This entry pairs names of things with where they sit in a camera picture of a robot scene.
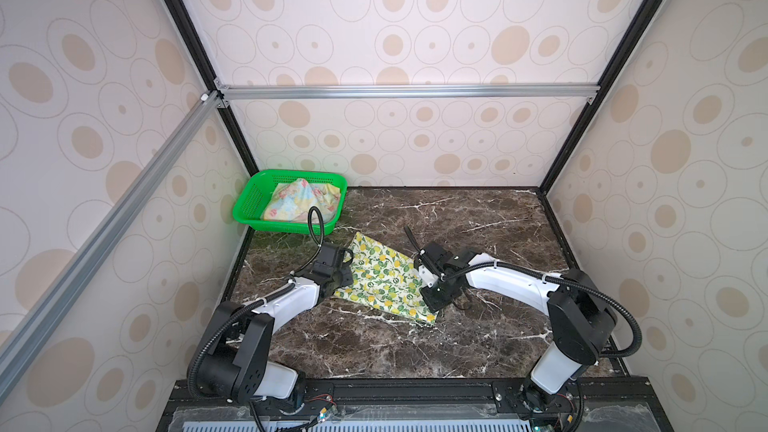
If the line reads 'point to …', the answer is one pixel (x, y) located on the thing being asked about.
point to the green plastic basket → (251, 206)
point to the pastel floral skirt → (291, 200)
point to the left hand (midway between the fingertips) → (353, 267)
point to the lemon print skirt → (386, 280)
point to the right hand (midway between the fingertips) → (430, 304)
